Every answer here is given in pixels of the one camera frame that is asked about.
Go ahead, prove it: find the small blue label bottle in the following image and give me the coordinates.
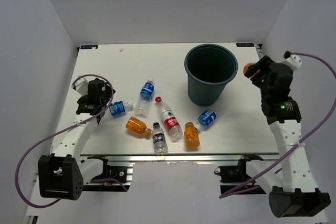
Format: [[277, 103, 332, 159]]
[[109, 101, 133, 117]]

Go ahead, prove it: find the orange juice bottle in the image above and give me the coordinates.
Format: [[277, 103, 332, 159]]
[[184, 122, 200, 149], [243, 62, 260, 79], [125, 116, 152, 137]]

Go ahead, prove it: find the tall blue label water bottle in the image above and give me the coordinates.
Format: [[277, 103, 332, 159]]
[[134, 79, 154, 117]]

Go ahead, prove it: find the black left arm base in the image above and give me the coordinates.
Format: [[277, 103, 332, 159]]
[[78, 156, 132, 192]]

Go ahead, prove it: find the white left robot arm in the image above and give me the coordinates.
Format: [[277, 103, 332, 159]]
[[38, 78, 114, 200]]

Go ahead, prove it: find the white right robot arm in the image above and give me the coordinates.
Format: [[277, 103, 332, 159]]
[[244, 56, 331, 218]]

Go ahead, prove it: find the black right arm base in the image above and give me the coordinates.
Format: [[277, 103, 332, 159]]
[[214, 154, 263, 194]]

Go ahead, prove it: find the dark green plastic bin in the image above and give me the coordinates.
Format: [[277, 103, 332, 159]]
[[184, 44, 238, 106]]

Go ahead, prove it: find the blue sticker left corner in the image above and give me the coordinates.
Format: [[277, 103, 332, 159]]
[[80, 45, 98, 50]]

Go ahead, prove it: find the red label water bottle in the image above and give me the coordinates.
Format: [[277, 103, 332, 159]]
[[155, 97, 183, 141]]

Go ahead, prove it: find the pepsi bottle black cap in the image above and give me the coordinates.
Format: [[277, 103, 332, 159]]
[[152, 122, 168, 155]]

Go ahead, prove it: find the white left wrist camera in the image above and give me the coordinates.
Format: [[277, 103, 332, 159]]
[[71, 78, 89, 96]]

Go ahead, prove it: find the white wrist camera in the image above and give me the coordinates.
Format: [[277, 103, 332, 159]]
[[71, 78, 89, 96], [281, 51, 302, 71]]

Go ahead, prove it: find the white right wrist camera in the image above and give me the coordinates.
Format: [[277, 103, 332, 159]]
[[281, 51, 302, 71]]

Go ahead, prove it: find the aluminium table front rail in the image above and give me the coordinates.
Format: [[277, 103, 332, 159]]
[[78, 152, 280, 164]]

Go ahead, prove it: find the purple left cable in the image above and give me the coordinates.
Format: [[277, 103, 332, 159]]
[[15, 74, 115, 209]]

